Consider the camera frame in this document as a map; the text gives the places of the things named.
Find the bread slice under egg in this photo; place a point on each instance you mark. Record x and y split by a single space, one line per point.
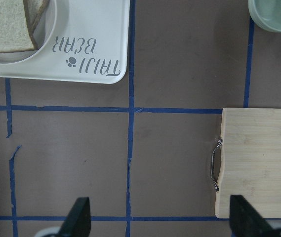
34 9

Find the green bowl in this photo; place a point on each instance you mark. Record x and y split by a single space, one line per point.
266 14

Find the bread slice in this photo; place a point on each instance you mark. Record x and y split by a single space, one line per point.
34 9
15 31

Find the wooden cutting board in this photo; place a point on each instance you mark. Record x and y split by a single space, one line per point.
250 144

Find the white bear tray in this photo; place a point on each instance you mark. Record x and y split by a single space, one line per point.
89 44

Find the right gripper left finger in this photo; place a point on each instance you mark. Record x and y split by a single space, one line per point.
78 221

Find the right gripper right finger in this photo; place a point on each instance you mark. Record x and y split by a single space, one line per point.
244 220

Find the white round plate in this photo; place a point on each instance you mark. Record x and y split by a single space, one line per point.
42 35

